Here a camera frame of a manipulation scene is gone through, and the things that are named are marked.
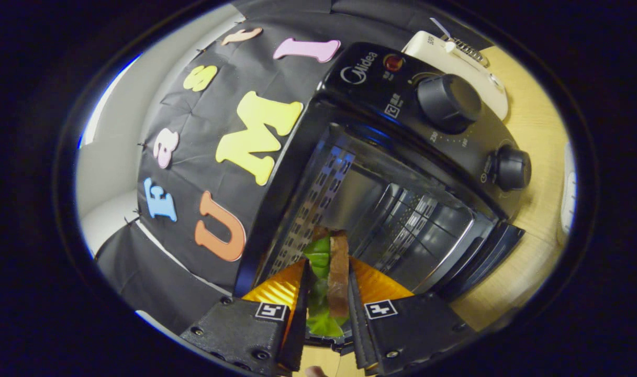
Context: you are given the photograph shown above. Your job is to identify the black electric oven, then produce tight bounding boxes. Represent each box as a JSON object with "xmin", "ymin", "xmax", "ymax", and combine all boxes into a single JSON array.
[{"xmin": 233, "ymin": 42, "xmax": 532, "ymax": 357}]

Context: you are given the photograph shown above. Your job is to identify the white toaster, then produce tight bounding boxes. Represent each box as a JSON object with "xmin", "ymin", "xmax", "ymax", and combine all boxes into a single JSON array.
[{"xmin": 402, "ymin": 30, "xmax": 509, "ymax": 121}]

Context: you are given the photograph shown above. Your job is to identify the metal utensil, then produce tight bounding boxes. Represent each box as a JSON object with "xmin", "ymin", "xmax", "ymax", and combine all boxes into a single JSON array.
[{"xmin": 430, "ymin": 17, "xmax": 452, "ymax": 40}]

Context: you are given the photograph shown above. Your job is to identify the white square dish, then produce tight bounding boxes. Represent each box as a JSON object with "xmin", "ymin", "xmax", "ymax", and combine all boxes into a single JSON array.
[{"xmin": 556, "ymin": 141, "xmax": 578, "ymax": 247}]

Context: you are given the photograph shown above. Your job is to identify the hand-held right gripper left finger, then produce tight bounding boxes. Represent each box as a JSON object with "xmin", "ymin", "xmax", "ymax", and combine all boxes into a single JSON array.
[{"xmin": 180, "ymin": 258, "xmax": 315, "ymax": 377}]

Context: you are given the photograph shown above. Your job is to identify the green lettuce leaf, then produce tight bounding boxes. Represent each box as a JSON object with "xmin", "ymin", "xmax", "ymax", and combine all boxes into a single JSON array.
[{"xmin": 304, "ymin": 236, "xmax": 350, "ymax": 338}]

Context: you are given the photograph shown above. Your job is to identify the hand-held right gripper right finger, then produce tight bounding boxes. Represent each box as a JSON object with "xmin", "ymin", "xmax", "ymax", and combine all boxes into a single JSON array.
[{"xmin": 346, "ymin": 257, "xmax": 480, "ymax": 376}]

